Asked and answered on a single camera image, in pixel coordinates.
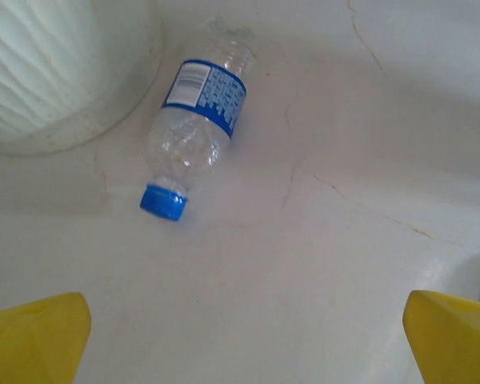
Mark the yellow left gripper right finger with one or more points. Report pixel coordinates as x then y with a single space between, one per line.
456 344

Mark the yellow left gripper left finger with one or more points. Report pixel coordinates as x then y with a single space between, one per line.
32 340

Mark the white plastic bin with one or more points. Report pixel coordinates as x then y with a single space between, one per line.
44 60

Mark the clear bottle blue cap label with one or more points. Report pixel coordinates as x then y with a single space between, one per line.
208 96

